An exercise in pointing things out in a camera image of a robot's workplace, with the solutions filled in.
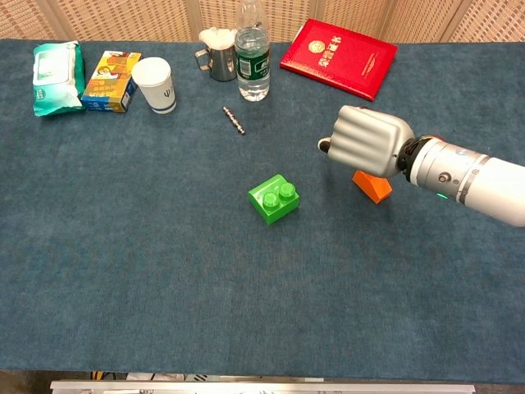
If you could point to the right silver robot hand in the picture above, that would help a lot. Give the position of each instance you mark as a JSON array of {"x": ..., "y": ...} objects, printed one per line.
[{"x": 369, "y": 137}]

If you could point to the orange toy block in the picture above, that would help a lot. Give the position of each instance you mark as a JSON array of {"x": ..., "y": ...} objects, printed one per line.
[{"x": 375, "y": 189}]

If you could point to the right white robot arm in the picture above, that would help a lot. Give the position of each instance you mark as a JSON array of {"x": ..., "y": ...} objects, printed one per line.
[{"x": 471, "y": 180}]

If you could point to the green toy block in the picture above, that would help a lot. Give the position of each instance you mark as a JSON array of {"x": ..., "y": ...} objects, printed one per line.
[{"x": 270, "y": 201}]

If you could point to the red certificate book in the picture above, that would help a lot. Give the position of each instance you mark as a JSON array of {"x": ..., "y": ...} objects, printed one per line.
[{"x": 340, "y": 57}]

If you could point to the clear plastic water bottle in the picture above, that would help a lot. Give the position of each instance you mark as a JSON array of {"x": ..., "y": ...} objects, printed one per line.
[{"x": 253, "y": 70}]

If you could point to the silver metal bead rod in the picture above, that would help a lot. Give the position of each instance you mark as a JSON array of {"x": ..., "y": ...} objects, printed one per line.
[{"x": 234, "y": 120}]

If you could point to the stainless steel cup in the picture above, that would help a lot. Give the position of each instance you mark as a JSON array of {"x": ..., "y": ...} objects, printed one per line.
[{"x": 221, "y": 63}]

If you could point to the white tissue in cup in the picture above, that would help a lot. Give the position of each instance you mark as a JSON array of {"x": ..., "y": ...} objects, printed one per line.
[{"x": 217, "y": 38}]

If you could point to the white paper cup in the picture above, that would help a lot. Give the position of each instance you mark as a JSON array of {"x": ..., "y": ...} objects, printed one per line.
[{"x": 156, "y": 86}]

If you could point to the blue felt table cloth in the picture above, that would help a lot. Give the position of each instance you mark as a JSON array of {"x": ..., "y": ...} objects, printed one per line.
[{"x": 164, "y": 267}]

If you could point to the yellow and blue carton box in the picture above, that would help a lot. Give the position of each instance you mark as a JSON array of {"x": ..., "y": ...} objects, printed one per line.
[{"x": 108, "y": 82}]

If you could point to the beige woven partition screen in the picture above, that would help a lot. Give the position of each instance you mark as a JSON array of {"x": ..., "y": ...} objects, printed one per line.
[{"x": 123, "y": 18}]

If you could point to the green wet wipes pack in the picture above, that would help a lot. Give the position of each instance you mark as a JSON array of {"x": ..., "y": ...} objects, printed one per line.
[{"x": 55, "y": 78}]

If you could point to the aluminium profile rail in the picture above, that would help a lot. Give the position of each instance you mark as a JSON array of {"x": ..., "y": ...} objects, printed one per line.
[{"x": 262, "y": 388}]

